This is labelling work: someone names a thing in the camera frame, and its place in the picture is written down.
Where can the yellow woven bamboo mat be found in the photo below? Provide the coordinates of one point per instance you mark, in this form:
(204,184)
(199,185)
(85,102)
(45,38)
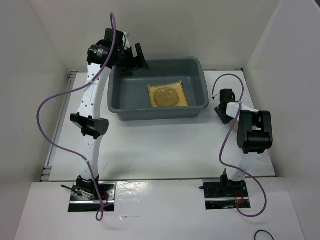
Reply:
(178,86)

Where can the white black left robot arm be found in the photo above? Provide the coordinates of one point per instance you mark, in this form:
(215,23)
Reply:
(113,50)

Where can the grey plastic bin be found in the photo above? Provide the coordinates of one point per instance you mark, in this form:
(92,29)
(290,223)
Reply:
(128,95)

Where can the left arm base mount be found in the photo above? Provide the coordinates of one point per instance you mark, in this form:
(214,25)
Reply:
(81,201)

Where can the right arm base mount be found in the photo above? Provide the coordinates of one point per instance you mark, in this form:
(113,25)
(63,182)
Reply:
(220,196)

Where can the clear glass plate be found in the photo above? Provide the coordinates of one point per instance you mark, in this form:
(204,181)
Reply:
(165,97)

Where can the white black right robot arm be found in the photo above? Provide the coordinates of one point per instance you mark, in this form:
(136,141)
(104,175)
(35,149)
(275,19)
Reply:
(254,134)

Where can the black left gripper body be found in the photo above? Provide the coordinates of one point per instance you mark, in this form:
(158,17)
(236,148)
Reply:
(126,62)

